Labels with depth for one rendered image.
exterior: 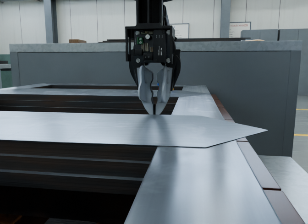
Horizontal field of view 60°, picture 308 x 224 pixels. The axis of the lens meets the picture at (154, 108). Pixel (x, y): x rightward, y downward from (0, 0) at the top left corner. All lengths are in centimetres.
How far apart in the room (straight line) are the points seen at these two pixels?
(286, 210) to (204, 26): 911
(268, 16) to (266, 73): 838
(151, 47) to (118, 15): 942
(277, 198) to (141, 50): 27
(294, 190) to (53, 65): 109
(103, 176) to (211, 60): 94
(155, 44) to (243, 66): 83
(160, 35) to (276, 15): 925
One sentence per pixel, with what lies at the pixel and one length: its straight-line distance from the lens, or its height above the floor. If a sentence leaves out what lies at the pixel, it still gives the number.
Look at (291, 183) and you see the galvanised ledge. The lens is 73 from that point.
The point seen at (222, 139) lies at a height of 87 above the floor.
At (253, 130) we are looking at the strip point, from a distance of 39.
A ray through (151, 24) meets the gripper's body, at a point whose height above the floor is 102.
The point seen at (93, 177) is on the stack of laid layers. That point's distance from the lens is 32.
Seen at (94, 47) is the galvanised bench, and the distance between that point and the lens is 127.
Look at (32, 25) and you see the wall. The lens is 1122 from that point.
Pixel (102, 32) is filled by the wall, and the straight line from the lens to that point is 995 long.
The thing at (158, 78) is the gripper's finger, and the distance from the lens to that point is 47.
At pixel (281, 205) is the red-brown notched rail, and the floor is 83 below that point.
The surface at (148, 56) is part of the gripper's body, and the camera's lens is 41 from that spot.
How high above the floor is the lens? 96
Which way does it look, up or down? 10 degrees down
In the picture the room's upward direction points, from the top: straight up
